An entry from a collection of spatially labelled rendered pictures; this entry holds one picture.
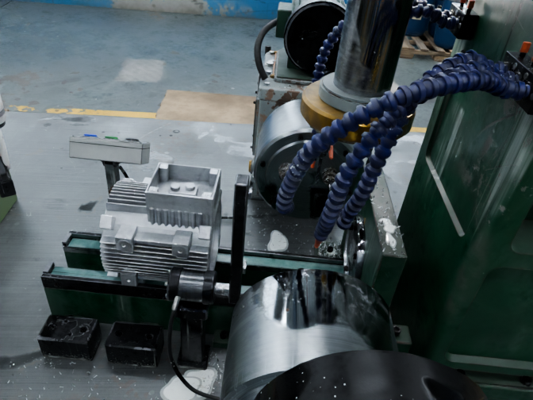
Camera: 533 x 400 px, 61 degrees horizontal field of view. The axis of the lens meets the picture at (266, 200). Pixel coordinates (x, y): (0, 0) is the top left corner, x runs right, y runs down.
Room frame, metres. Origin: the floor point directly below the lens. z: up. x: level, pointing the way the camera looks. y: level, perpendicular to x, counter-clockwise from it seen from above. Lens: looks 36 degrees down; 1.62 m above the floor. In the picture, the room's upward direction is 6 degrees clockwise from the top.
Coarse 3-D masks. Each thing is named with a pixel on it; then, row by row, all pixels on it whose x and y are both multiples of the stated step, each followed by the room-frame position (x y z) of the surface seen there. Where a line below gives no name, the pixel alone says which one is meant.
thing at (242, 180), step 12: (240, 180) 0.55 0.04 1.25; (240, 192) 0.54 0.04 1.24; (240, 204) 0.54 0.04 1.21; (240, 216) 0.54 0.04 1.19; (240, 228) 0.54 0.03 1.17; (240, 240) 0.54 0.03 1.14; (240, 252) 0.54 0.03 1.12; (240, 264) 0.54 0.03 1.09; (240, 276) 0.54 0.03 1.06; (228, 288) 0.54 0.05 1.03; (240, 288) 0.54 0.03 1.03; (228, 300) 0.54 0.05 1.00
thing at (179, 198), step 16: (160, 176) 0.72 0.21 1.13; (176, 176) 0.73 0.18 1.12; (192, 176) 0.73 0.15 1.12; (208, 176) 0.73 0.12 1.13; (144, 192) 0.64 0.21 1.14; (160, 192) 0.68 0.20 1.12; (176, 192) 0.67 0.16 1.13; (192, 192) 0.68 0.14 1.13; (208, 192) 0.70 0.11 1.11; (160, 208) 0.64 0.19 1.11; (176, 208) 0.64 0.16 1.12; (192, 208) 0.64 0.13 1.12; (208, 208) 0.64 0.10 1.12; (160, 224) 0.63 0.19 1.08; (176, 224) 0.64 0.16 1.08; (192, 224) 0.63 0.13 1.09; (208, 224) 0.63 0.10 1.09
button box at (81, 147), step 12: (72, 144) 0.90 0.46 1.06; (84, 144) 0.90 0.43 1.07; (96, 144) 0.90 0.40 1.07; (108, 144) 0.90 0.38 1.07; (120, 144) 0.90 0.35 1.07; (132, 144) 0.91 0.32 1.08; (144, 144) 0.92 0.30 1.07; (72, 156) 0.89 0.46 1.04; (84, 156) 0.89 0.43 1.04; (96, 156) 0.89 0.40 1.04; (108, 156) 0.89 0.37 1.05; (120, 156) 0.89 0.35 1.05; (132, 156) 0.89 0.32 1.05; (144, 156) 0.91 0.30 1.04
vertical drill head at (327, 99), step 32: (352, 0) 0.67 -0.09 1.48; (384, 0) 0.64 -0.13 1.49; (352, 32) 0.66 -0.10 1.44; (384, 32) 0.64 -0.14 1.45; (352, 64) 0.65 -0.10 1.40; (384, 64) 0.65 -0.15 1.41; (320, 96) 0.67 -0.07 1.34; (352, 96) 0.64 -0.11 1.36; (320, 128) 0.62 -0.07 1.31; (320, 160) 0.65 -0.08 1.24
